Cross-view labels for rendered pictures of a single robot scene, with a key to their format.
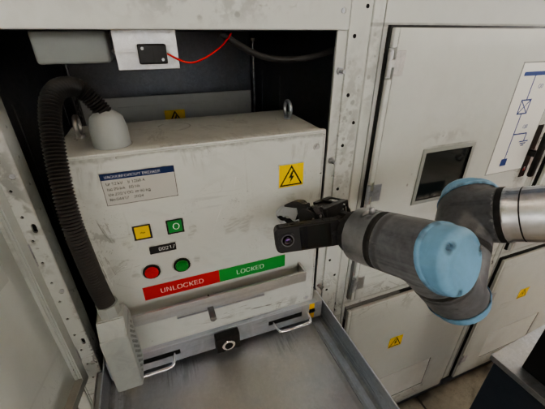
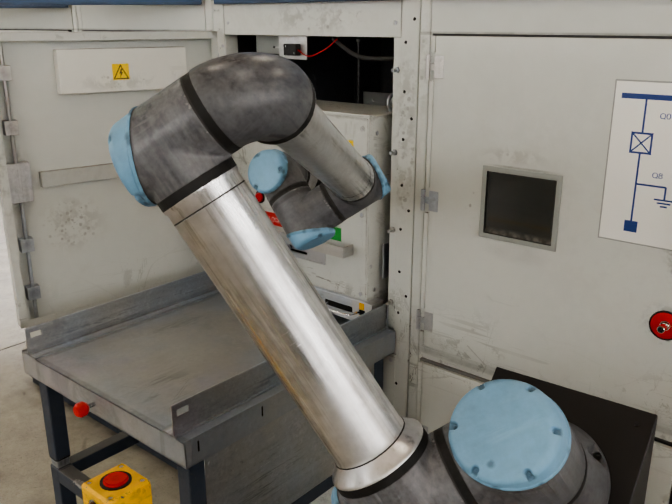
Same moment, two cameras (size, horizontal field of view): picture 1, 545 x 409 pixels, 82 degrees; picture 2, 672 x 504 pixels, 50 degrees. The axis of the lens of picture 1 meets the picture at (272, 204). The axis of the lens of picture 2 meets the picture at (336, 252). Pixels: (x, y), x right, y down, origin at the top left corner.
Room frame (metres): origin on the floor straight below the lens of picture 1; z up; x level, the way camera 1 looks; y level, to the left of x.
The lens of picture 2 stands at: (-0.26, -1.57, 1.60)
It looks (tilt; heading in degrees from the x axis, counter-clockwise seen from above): 18 degrees down; 61
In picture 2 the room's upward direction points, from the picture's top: straight up
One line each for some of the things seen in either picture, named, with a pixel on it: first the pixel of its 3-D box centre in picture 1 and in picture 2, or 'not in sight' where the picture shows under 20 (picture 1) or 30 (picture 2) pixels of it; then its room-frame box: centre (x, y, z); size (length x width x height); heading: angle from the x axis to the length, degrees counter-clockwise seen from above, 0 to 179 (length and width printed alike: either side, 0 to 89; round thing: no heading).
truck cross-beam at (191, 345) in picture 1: (224, 329); (300, 289); (0.56, 0.12, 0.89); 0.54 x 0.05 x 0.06; 111
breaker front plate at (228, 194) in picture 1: (216, 254); (294, 201); (0.54, 0.12, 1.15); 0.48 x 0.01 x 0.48; 111
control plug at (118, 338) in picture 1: (122, 343); not in sight; (0.40, 0.29, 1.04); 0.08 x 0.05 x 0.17; 21
